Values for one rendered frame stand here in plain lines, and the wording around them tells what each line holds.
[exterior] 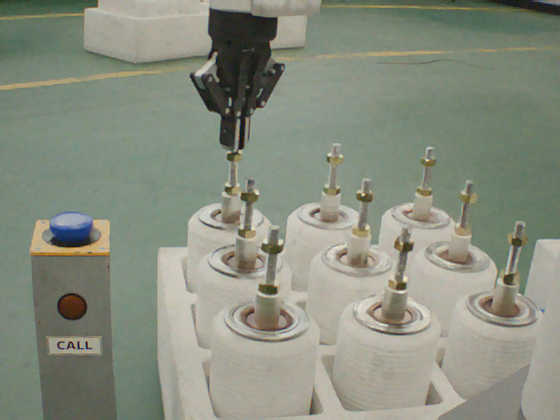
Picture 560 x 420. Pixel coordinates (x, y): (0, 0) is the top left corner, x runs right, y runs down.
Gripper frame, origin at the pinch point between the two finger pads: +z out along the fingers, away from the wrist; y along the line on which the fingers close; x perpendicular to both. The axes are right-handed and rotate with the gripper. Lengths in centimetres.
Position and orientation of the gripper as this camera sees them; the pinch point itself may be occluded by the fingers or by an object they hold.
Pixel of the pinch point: (234, 132)
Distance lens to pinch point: 86.6
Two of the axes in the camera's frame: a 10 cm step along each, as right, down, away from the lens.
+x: 7.5, 3.0, -5.9
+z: -0.8, 9.3, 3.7
